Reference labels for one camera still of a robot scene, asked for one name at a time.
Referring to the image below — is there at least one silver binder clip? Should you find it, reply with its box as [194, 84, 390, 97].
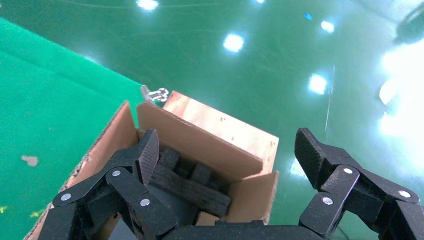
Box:
[140, 85, 170, 105]

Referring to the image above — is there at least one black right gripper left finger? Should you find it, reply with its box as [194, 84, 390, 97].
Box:
[37, 128, 180, 240]

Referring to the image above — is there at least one brown cardboard scrap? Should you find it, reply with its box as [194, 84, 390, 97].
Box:
[20, 154, 40, 168]

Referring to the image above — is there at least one large open cardboard carton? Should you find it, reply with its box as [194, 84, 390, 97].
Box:
[24, 100, 280, 240]

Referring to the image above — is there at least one black foam packing insert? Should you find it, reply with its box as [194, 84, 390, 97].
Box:
[147, 147, 233, 218]

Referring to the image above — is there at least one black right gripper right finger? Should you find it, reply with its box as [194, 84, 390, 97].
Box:
[294, 127, 424, 240]

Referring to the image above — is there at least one green table cloth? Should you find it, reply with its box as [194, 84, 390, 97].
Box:
[0, 18, 145, 240]

